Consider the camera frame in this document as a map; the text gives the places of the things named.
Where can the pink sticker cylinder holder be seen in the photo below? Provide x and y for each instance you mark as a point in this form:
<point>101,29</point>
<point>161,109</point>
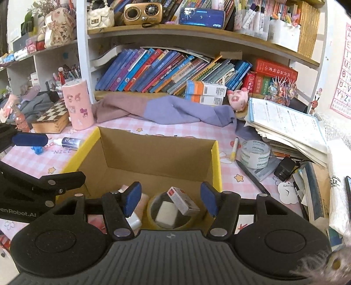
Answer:
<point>76,107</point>

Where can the red book set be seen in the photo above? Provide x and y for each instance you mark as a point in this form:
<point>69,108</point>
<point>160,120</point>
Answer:
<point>256,83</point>

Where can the pink alphabet poster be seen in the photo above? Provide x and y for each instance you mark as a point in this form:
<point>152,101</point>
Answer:
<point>344,74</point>

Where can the stack of paper sheets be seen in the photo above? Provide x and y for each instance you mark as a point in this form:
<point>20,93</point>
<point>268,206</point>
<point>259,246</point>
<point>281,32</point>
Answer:
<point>288,123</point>

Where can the white wooden bookshelf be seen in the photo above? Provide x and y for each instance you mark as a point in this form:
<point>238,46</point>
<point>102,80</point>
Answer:
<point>192,37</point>

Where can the grey clothing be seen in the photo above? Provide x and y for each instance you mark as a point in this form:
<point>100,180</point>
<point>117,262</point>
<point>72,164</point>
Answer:
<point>35,105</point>

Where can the black pen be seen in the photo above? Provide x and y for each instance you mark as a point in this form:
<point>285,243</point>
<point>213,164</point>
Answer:
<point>251,178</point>

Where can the clear marker holder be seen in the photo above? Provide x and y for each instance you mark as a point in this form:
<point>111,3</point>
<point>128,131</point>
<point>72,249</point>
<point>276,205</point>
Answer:
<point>251,20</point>

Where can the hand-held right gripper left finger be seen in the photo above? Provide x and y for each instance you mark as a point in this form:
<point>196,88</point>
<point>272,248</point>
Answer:
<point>133,197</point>

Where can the pink box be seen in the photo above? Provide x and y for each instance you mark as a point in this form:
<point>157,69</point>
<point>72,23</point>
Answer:
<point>30,46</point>

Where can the small blue plastic toy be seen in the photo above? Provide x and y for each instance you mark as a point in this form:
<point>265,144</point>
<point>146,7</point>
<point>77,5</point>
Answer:
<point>37,150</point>

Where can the gold retro radio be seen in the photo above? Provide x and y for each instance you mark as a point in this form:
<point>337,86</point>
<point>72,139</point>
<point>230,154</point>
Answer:
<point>142,12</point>

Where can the clear tape roll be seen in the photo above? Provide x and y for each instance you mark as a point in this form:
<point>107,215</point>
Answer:
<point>255,154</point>

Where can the black charger block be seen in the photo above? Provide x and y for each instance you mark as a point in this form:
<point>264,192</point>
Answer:
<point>283,167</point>

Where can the white tote bag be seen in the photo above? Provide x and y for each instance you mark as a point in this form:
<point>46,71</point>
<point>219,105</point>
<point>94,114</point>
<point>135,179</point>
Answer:
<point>338,186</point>

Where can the small printed white box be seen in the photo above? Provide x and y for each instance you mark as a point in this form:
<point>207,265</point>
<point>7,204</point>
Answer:
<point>183,204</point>

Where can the stack of yellow books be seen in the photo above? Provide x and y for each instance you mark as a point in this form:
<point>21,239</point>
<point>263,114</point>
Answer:
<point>308,30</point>

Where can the white cube block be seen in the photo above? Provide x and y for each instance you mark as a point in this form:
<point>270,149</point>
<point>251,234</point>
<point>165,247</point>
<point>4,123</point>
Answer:
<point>166,215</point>

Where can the pink checked tablecloth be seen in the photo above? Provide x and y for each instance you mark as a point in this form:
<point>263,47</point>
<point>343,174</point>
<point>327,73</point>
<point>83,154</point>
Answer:
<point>178,131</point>

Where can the yellow white marker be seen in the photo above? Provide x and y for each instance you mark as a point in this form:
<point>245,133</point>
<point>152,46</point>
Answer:
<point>234,149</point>

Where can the small black box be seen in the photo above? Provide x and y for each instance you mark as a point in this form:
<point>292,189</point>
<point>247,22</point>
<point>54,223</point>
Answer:
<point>297,103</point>

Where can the thick red dictionary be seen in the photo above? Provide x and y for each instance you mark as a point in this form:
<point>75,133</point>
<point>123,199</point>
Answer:
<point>275,70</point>

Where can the red jar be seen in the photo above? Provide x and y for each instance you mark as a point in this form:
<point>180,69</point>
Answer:
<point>40,45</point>

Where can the purple mauve cloth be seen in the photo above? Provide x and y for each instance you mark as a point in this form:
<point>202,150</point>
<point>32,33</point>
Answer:
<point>170,109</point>

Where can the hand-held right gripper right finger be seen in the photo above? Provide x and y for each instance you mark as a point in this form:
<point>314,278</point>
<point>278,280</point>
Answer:
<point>208,197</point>

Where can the white pen holder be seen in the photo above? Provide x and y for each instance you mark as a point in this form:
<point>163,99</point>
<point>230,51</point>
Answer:
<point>283,34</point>

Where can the yellow cardboard box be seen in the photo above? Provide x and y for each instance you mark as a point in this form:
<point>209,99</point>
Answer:
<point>153,161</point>

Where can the grey fluffy cuff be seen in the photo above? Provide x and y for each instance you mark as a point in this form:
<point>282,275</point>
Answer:
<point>326,263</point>

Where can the brown tape roll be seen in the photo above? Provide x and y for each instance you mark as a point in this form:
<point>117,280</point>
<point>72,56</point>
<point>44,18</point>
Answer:
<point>153,204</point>

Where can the row of colourful thin books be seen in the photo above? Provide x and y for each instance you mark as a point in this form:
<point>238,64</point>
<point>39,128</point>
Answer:
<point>175,4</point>

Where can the dried flower bunch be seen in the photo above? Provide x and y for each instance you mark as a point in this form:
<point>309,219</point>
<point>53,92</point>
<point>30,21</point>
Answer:
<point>45,5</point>

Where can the pink hand toy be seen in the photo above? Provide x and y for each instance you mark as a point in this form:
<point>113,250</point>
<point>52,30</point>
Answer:
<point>6,109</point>

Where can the wooden chess box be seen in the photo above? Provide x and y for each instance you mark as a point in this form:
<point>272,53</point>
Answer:
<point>52,115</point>

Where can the black smartphone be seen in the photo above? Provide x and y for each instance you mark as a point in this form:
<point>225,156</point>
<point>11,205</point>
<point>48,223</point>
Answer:
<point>348,189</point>

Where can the cartoon wall sticker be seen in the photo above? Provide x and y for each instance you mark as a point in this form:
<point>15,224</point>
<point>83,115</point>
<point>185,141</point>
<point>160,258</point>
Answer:
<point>315,102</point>

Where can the white quilted pearl handbag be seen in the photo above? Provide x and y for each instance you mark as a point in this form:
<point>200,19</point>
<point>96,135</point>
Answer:
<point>100,16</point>

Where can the orange white carton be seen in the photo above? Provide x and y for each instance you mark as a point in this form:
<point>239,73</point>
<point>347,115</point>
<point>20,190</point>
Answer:
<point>204,99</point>
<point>205,88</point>

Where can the colourful ornament bunch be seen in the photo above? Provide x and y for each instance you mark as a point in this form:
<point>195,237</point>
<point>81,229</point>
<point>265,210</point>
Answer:
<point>282,91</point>

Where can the red spray bottle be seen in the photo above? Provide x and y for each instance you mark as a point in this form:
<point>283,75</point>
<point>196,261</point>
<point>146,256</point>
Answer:
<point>20,120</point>

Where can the cup of pens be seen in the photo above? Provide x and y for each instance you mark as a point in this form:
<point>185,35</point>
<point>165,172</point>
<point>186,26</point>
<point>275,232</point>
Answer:
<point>65,75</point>

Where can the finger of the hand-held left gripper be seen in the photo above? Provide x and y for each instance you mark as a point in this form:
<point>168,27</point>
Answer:
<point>41,183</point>
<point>30,139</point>

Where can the blue speaker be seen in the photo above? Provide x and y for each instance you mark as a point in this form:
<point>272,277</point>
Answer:
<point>201,17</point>

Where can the white side shelf unit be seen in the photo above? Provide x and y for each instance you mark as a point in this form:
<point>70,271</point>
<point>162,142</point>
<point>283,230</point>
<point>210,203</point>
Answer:
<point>44,59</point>

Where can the row of blue purple books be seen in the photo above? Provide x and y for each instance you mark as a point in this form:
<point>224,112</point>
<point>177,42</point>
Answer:
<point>170,71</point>

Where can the white paper tag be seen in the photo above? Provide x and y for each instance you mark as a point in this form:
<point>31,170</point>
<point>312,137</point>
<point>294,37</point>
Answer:
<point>286,193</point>

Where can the white plastic bottle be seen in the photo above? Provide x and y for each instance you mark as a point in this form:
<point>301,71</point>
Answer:
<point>218,3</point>

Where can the pink pig toy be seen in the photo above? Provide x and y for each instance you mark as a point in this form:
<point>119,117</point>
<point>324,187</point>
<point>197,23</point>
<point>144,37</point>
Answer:
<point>237,98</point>

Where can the white blue glue bottle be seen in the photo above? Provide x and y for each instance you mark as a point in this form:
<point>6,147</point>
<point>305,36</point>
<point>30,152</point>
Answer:
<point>68,142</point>

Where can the white blue box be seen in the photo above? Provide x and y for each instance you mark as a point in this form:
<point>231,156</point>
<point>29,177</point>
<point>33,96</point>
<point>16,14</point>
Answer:
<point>13,56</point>

